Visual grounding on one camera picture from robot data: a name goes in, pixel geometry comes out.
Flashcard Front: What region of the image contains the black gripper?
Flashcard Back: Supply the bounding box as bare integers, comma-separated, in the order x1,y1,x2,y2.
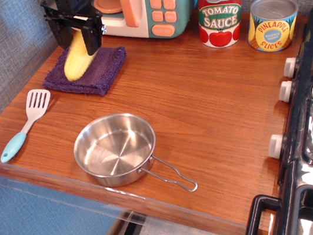
40,0,105,56

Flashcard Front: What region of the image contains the yellow toy corn cob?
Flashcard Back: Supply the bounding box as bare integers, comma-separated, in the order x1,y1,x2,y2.
64,30,97,82

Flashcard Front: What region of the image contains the purple folded towel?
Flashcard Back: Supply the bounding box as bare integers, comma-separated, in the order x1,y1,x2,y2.
42,46,127,96

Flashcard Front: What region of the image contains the teal toy microwave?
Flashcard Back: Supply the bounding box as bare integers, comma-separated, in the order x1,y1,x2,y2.
91,0,197,39

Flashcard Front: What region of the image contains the small steel saucepan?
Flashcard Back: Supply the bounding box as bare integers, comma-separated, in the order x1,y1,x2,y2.
74,112,198,193

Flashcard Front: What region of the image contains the tomato sauce can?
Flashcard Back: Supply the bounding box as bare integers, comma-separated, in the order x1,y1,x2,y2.
198,0,242,48

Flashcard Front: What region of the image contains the pineapple slices can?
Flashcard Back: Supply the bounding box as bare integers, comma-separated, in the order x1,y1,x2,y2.
248,0,298,52

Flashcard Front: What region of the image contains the clear acrylic table guard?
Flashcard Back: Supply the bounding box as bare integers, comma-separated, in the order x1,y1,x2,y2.
0,114,247,235

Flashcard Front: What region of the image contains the white stove knob top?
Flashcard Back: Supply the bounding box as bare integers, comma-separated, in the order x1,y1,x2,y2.
284,57,297,78

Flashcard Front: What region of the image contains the white stove knob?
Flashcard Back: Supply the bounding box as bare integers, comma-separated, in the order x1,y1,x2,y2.
279,80,292,103
284,57,297,78
268,134,284,159

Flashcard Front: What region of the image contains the white stove knob middle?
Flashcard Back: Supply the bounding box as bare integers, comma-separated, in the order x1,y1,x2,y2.
279,80,292,103

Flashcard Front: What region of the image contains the white stove knob bottom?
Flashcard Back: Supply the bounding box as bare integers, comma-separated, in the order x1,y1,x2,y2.
268,134,284,159

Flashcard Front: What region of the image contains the white spatula teal handle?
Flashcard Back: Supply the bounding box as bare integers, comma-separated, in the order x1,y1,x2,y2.
0,89,51,163

